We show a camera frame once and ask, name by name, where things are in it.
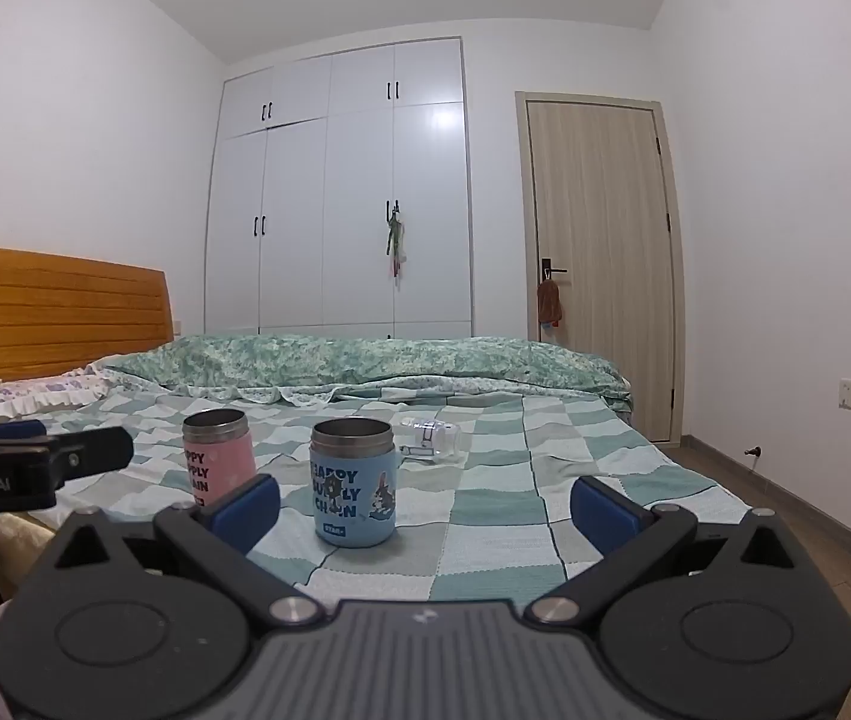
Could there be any green checkered bed sheet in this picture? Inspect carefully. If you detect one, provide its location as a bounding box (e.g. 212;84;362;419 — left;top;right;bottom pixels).
28;388;753;605

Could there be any light wooden door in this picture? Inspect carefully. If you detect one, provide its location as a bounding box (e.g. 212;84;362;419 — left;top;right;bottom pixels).
514;90;686;445

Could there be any green hanging ornament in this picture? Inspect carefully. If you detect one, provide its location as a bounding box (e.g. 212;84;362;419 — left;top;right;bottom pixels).
383;199;406;283

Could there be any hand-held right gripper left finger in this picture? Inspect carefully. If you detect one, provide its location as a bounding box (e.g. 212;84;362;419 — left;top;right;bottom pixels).
43;474;325;627

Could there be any white wardrobe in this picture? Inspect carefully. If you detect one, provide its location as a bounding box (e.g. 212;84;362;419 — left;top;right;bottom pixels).
203;37;476;340

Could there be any pink printed steel cup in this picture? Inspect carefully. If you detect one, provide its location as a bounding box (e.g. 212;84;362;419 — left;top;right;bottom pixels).
182;410;257;509

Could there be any wooden bed headboard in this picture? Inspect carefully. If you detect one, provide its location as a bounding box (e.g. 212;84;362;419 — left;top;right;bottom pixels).
0;243;175;383

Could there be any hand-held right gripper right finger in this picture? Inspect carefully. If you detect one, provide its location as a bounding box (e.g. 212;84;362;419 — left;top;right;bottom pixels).
526;475;808;627

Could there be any brown hanging bag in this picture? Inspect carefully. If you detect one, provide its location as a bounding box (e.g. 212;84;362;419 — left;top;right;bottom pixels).
536;277;566;329

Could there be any cream cloth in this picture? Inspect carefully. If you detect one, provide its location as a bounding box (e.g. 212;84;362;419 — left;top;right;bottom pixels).
0;513;56;602

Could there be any green floral quilt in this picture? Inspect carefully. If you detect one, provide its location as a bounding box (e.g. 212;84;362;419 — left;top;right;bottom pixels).
99;334;633;412

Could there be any blue printed steel cup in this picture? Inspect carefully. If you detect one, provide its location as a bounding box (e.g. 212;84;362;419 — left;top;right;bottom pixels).
309;418;398;547

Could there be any purple floral frilled pillow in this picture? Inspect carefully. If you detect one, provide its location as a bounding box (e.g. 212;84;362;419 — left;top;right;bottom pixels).
0;366;116;422

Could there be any clear plastic bottle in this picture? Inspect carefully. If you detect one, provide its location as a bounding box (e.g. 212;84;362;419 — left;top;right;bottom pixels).
401;418;465;460

